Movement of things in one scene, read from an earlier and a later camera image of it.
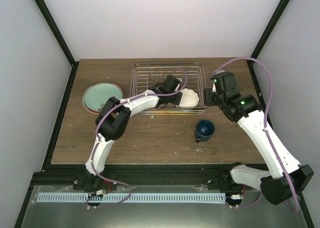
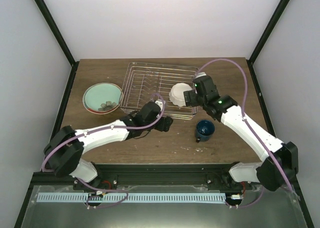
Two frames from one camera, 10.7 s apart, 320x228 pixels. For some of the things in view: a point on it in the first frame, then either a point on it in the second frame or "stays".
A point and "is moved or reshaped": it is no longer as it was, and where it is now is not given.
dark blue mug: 205,129 stays
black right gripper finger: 210,102 → 192,102
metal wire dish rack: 144,76 is moved or reshaped
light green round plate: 95,96 stays
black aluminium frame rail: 137,175 stays
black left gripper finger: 176,101 → 163,127
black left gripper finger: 178,96 → 165,122
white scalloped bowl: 189,99 is moved or reshaped
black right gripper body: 219,100 → 201,103
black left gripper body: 169,99 → 156,127
